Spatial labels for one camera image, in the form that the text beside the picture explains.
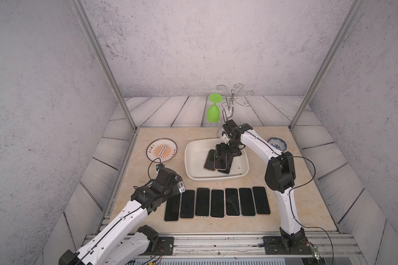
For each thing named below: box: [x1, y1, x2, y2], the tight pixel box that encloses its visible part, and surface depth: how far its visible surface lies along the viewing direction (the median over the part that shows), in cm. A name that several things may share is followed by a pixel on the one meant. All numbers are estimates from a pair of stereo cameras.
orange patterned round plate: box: [146, 138, 178, 163], surface depth 110 cm
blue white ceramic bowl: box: [267, 137, 288, 152], surface depth 110 cm
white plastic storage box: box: [184, 137, 250, 181], surface depth 101 cm
